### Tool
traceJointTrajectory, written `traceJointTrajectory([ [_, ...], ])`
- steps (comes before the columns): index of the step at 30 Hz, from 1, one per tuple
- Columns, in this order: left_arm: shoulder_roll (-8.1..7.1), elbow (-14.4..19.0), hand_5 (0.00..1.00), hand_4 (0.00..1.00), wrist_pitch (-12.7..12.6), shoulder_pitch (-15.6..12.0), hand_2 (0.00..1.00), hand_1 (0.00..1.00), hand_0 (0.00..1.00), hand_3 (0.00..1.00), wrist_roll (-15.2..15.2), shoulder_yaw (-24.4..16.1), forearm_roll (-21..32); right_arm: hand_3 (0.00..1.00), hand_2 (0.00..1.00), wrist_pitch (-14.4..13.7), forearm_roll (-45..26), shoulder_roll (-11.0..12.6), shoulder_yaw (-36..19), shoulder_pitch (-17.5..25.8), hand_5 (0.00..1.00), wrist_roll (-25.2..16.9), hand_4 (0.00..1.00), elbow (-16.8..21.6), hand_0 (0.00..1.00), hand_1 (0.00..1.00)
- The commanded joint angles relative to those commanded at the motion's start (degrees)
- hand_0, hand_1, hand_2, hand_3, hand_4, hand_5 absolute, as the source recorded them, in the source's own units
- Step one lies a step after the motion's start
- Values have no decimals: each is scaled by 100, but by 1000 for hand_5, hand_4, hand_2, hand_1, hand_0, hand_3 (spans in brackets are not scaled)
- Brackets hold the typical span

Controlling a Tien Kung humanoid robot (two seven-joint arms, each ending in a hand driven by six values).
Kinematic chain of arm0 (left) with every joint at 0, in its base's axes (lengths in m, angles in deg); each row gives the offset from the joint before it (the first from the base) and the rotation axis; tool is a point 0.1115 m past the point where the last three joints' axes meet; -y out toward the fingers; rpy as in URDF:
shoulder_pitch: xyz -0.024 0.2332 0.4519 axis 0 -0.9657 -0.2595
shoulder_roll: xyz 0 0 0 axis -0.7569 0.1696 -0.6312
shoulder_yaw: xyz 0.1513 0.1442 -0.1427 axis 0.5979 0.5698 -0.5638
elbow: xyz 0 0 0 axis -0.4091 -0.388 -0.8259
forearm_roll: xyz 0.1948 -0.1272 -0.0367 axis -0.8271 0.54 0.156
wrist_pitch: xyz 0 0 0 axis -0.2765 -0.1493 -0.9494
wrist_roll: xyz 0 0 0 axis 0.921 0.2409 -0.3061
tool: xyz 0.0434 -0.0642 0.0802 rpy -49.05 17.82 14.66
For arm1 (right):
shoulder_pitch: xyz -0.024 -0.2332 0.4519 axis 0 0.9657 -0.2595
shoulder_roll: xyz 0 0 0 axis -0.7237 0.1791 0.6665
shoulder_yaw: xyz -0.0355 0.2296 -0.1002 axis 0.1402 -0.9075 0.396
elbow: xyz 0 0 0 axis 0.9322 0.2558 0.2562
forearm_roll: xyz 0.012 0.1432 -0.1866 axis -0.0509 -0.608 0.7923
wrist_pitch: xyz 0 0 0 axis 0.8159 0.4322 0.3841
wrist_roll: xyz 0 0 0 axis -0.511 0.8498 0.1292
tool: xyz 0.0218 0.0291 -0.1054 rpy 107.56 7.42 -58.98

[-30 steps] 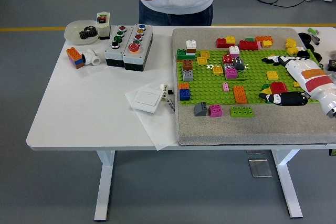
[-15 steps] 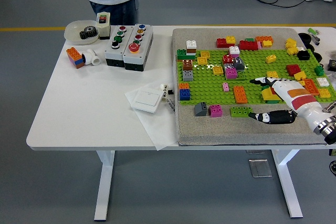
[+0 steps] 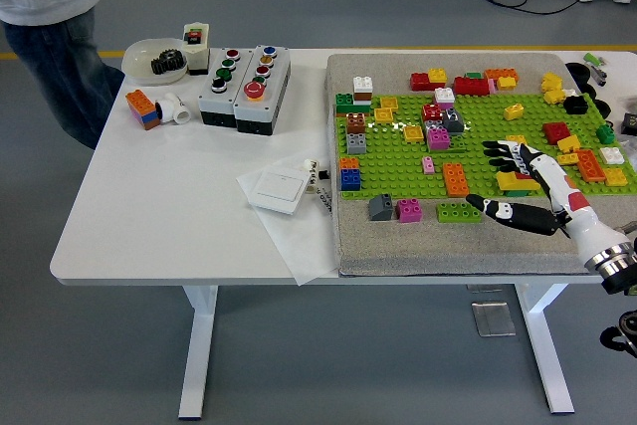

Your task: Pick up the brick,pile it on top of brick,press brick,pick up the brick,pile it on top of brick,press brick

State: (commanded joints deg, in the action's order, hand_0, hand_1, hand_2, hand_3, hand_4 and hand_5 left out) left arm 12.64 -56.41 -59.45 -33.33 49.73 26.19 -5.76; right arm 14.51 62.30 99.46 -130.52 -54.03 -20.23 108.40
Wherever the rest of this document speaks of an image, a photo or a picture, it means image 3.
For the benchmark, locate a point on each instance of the white pink brick stack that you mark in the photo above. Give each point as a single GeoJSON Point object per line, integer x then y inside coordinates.
{"type": "Point", "coordinates": [444, 95]}

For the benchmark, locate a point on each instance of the black gears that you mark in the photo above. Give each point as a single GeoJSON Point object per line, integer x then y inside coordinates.
{"type": "Point", "coordinates": [166, 64]}

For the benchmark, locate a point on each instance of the green square brick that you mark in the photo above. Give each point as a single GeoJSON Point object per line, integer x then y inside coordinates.
{"type": "Point", "coordinates": [605, 133]}

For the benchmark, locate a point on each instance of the cream switch box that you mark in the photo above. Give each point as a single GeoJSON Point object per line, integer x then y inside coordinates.
{"type": "Point", "coordinates": [195, 54]}

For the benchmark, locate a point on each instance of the small green brick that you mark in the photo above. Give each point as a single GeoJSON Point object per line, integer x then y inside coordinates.
{"type": "Point", "coordinates": [474, 75]}

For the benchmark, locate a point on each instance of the blue square brick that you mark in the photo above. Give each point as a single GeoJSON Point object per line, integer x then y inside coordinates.
{"type": "Point", "coordinates": [351, 179]}

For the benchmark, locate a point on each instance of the emergency stop control box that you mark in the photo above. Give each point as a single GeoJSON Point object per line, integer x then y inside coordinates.
{"type": "Point", "coordinates": [259, 109]}

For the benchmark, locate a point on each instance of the silver grey tool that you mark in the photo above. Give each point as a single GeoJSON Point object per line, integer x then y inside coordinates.
{"type": "Point", "coordinates": [598, 75]}

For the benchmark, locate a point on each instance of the small orange brick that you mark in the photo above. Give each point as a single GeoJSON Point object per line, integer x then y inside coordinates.
{"type": "Point", "coordinates": [349, 162]}

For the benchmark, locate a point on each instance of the small black device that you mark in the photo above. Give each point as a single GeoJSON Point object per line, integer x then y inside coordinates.
{"type": "Point", "coordinates": [630, 124]}

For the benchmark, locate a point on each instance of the yellow square plate brick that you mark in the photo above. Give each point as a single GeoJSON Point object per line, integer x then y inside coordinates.
{"type": "Point", "coordinates": [413, 134]}
{"type": "Point", "coordinates": [389, 102]}
{"type": "Point", "coordinates": [383, 115]}

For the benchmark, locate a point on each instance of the light grey square brick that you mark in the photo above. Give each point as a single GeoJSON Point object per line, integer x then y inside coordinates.
{"type": "Point", "coordinates": [357, 144]}
{"type": "Point", "coordinates": [432, 125]}

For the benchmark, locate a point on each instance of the dark grey slope brick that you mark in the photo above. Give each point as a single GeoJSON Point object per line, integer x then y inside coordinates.
{"type": "Point", "coordinates": [454, 120]}
{"type": "Point", "coordinates": [380, 207]}

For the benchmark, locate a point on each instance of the white bowl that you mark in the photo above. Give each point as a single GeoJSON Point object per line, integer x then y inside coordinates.
{"type": "Point", "coordinates": [139, 54]}

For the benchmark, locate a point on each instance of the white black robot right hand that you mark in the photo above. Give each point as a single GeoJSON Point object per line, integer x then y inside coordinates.
{"type": "Point", "coordinates": [562, 191]}

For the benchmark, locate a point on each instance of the dark green flat brick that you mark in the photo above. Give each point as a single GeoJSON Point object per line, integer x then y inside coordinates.
{"type": "Point", "coordinates": [344, 102]}

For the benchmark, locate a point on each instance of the metal floor plate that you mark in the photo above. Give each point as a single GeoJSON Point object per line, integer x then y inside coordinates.
{"type": "Point", "coordinates": [492, 318]}

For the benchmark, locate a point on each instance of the grey-brown mat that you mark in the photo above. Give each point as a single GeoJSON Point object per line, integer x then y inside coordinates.
{"type": "Point", "coordinates": [473, 251]}

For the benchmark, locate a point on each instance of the black brick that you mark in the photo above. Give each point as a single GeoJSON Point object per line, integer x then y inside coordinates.
{"type": "Point", "coordinates": [576, 104]}

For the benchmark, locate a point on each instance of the brown square brick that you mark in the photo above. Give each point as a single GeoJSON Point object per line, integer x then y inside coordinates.
{"type": "Point", "coordinates": [357, 122]}

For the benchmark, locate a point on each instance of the white labelled cylinder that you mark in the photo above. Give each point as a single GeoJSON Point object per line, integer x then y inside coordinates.
{"type": "Point", "coordinates": [311, 164]}

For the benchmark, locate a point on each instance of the white paper sheet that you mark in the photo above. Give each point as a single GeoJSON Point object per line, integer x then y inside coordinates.
{"type": "Point", "coordinates": [298, 241]}

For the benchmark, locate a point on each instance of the small yellow brick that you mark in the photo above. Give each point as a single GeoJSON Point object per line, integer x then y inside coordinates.
{"type": "Point", "coordinates": [568, 144]}
{"type": "Point", "coordinates": [514, 112]}
{"type": "Point", "coordinates": [553, 96]}
{"type": "Point", "coordinates": [551, 80]}
{"type": "Point", "coordinates": [507, 83]}

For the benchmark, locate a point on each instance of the white printed label strip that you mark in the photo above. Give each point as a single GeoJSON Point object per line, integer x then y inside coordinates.
{"type": "Point", "coordinates": [322, 198]}

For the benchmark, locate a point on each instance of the yellow flat brick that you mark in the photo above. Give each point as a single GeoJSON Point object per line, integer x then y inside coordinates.
{"type": "Point", "coordinates": [567, 158]}

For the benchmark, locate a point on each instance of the white wall switch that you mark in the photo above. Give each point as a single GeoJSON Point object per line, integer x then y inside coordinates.
{"type": "Point", "coordinates": [278, 188]}

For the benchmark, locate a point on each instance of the orange long brick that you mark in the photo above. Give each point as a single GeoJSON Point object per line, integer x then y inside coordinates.
{"type": "Point", "coordinates": [501, 73]}
{"type": "Point", "coordinates": [456, 179]}
{"type": "Point", "coordinates": [590, 165]}

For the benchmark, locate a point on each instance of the green flat plate brick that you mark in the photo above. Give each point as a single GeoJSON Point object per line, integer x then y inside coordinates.
{"type": "Point", "coordinates": [459, 145]}

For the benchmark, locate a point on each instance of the orange blue purple brick stack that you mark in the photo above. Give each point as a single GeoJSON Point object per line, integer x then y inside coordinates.
{"type": "Point", "coordinates": [142, 104]}

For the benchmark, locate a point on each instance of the large yellow slope brick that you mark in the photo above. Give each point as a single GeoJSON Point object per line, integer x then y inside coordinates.
{"type": "Point", "coordinates": [507, 180]}

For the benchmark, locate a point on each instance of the white flat brick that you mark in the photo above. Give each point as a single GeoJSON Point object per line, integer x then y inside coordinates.
{"type": "Point", "coordinates": [611, 155]}

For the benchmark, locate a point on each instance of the white pipe tee fitting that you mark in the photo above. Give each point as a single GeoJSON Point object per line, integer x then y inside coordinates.
{"type": "Point", "coordinates": [174, 107]}

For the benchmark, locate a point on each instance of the white brown brick stack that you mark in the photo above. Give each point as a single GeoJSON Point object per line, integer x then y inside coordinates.
{"type": "Point", "coordinates": [363, 84]}

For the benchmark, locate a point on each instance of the red long brick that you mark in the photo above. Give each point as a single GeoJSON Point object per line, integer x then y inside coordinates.
{"type": "Point", "coordinates": [470, 85]}

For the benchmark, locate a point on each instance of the lime green long plate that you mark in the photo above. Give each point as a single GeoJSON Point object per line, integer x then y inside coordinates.
{"type": "Point", "coordinates": [455, 212]}

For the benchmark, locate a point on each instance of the red square brick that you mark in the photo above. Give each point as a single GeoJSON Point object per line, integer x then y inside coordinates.
{"type": "Point", "coordinates": [419, 81]}
{"type": "Point", "coordinates": [556, 132]}
{"type": "Point", "coordinates": [432, 111]}

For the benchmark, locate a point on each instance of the white table leg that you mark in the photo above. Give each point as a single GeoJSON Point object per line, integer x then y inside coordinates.
{"type": "Point", "coordinates": [199, 345]}
{"type": "Point", "coordinates": [547, 345]}

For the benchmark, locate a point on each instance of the magenta square brick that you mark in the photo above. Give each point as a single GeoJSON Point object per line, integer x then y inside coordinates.
{"type": "Point", "coordinates": [409, 209]}
{"type": "Point", "coordinates": [438, 139]}

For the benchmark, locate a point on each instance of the small pink brick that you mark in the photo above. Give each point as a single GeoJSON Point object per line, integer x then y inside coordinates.
{"type": "Point", "coordinates": [492, 85]}
{"type": "Point", "coordinates": [428, 165]}

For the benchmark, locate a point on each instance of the green studded baseplate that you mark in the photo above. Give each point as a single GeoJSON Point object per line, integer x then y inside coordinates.
{"type": "Point", "coordinates": [478, 116]}

